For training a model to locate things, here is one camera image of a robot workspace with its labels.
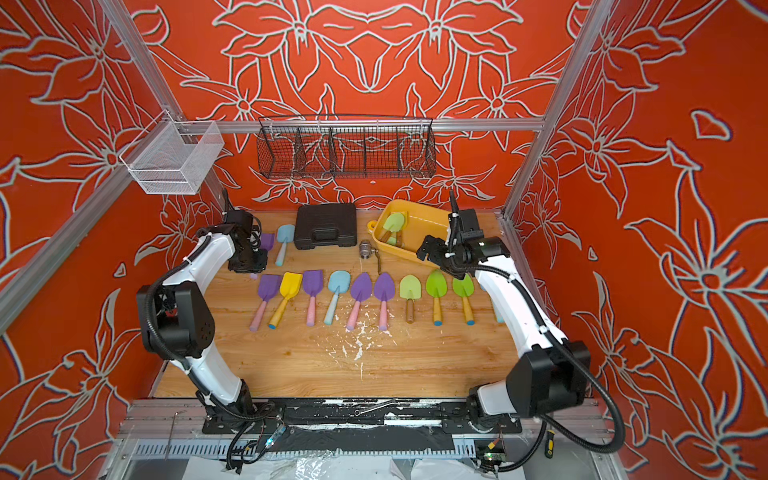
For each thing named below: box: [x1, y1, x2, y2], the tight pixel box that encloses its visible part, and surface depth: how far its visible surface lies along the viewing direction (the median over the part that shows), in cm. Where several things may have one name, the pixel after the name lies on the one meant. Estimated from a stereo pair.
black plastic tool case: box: [294, 203, 357, 250], surface depth 109 cm
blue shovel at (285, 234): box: [276, 224, 295, 267], surface depth 115 cm
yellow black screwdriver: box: [545, 429, 556, 459], surface depth 70 cm
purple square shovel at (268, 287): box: [249, 275, 282, 332], surface depth 99 cm
